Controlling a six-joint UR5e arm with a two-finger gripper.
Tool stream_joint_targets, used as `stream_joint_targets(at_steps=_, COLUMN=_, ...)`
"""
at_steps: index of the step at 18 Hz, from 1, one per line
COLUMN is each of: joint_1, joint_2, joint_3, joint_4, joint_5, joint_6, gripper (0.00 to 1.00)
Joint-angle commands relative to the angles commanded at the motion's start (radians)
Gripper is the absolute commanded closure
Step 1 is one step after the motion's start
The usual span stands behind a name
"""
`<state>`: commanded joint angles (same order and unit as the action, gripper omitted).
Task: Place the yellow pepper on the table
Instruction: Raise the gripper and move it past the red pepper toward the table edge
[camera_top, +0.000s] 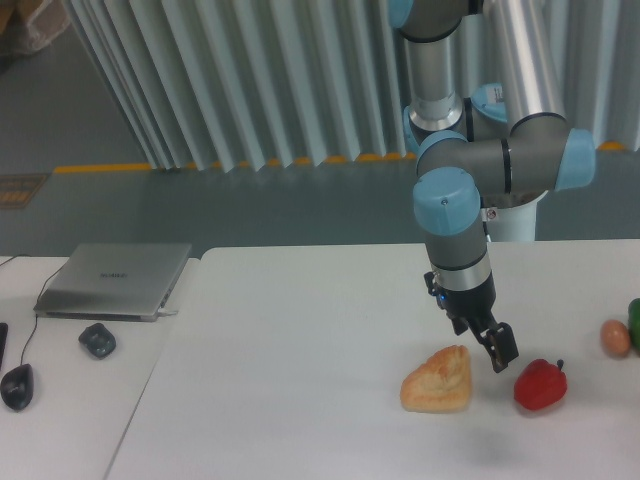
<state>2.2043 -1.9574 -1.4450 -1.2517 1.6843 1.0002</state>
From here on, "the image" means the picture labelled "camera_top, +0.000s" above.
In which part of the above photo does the black computer mouse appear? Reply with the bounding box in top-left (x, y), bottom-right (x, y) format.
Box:
top-left (1, 363), bottom-right (35, 412)

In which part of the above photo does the green pepper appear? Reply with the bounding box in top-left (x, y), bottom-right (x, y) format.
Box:
top-left (628, 298), bottom-right (640, 351)

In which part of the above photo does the black keyboard edge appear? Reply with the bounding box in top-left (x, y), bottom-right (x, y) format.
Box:
top-left (0, 322), bottom-right (8, 370)

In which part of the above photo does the red bell pepper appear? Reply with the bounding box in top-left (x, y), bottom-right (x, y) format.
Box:
top-left (513, 359), bottom-right (568, 411)

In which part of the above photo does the silver closed laptop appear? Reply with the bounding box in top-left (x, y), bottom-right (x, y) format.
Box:
top-left (34, 243), bottom-right (191, 322)

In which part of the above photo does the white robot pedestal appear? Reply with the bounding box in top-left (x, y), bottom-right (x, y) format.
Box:
top-left (482, 192), bottom-right (545, 242)

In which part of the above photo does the black mouse cable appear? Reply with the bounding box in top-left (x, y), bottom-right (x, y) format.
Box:
top-left (0, 253), bottom-right (68, 368)

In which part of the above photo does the golden puff pastry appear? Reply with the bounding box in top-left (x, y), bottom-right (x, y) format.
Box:
top-left (400, 345), bottom-right (473, 413)

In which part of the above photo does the brown egg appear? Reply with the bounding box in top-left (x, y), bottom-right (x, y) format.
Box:
top-left (600, 319), bottom-right (631, 358)

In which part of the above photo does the white folding partition screen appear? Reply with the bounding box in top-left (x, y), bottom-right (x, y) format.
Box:
top-left (63, 1), bottom-right (639, 172)

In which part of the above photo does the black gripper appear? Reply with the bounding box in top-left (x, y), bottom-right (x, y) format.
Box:
top-left (424, 272), bottom-right (518, 373)

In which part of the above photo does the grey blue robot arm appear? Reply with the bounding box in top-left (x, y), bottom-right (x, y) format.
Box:
top-left (388, 1), bottom-right (596, 371)

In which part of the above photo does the white usb plug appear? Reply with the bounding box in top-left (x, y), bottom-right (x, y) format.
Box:
top-left (157, 309), bottom-right (178, 318)

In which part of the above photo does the black earbuds case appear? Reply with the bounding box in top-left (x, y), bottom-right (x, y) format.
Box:
top-left (78, 323), bottom-right (117, 360)

